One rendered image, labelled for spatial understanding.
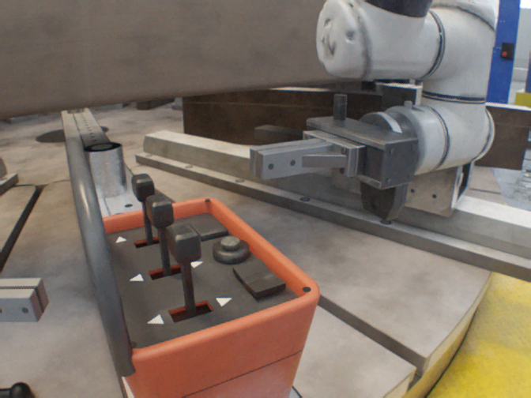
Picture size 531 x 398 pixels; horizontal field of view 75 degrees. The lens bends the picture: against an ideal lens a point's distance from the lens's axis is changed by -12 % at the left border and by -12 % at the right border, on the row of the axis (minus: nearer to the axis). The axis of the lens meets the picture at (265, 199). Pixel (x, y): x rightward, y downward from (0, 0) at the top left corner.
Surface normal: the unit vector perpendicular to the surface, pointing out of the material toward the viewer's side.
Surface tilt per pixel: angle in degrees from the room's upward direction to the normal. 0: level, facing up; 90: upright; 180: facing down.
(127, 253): 0
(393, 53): 115
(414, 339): 0
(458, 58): 109
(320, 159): 90
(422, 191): 90
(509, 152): 90
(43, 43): 90
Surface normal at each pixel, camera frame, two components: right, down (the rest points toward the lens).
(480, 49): 0.36, 0.36
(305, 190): -0.62, 0.29
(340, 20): -0.90, 0.18
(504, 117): -0.27, 0.36
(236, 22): 0.59, 0.30
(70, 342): 0.00, -0.93
